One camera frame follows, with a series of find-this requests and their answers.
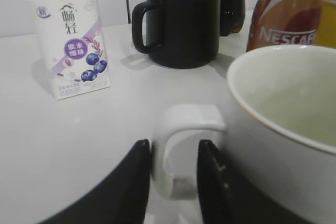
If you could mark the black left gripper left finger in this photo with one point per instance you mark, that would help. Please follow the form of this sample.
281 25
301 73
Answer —
122 197

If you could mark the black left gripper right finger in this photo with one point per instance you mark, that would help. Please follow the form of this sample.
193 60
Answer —
225 196

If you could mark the white ceramic mug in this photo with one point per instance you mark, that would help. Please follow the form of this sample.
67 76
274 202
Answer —
279 123

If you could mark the black ceramic mug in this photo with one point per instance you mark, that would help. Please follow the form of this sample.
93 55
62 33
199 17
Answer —
180 34

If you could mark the yellow paper cup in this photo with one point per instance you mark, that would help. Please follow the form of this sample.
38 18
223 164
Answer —
326 32

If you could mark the brown Nescafe coffee bottle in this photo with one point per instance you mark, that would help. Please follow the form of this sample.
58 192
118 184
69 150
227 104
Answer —
284 22

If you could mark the white blueberry yogurt carton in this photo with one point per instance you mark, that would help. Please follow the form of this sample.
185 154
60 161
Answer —
71 40

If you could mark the dark cola bottle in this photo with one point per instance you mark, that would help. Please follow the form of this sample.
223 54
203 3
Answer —
232 16

